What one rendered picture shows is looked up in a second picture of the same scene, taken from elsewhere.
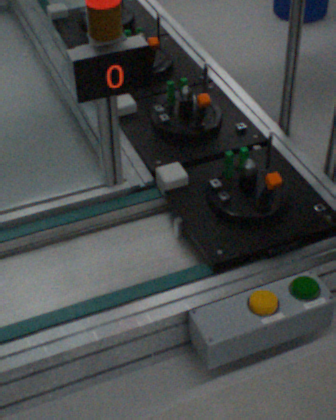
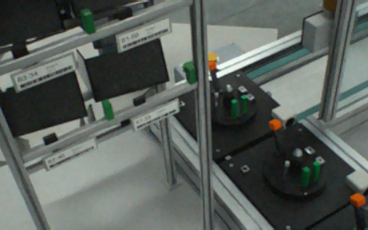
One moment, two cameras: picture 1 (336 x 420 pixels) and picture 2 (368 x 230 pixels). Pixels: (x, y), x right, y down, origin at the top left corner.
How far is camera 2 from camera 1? 1.86 m
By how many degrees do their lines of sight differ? 96
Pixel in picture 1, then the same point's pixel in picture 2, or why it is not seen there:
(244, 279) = (222, 72)
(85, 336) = (291, 37)
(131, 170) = (318, 127)
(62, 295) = (319, 70)
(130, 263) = (291, 90)
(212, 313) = (235, 53)
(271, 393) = not seen: hidden behind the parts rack
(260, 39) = not seen: outside the picture
